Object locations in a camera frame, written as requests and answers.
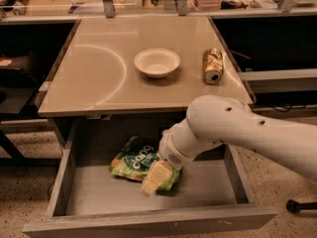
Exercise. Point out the gold soda can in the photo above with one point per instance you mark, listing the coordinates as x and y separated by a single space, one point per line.
212 66

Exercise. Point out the open grey drawer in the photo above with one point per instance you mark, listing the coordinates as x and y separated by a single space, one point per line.
212 195

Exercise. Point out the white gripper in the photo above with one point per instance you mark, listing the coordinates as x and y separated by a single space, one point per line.
169 152

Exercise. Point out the white bowl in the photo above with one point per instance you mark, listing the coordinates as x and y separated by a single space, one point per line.
157 63

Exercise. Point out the green rice chip bag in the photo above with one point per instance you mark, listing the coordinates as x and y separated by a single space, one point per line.
135 160

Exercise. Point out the black chair base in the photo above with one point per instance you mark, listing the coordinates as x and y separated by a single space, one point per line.
295 207

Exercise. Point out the grey counter cabinet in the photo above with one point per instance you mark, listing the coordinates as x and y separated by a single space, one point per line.
97 74

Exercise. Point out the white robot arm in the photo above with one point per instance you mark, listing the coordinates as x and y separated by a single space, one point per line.
214 120

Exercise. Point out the black device on shelf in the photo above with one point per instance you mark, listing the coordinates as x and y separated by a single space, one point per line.
17 7

